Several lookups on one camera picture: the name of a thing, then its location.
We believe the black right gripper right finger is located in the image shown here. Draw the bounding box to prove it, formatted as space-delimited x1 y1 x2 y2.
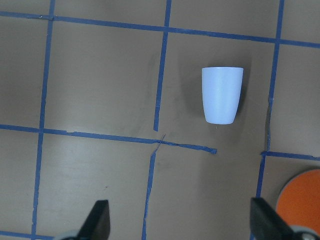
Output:
250 197 295 240

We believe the light blue plastic cup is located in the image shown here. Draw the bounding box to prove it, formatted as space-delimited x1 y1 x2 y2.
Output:
201 66 244 125

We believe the orange cylindrical can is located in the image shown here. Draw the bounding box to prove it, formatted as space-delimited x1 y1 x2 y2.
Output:
276 169 320 235

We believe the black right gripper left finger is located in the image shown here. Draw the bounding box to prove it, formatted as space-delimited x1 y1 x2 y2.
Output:
76 200 111 240

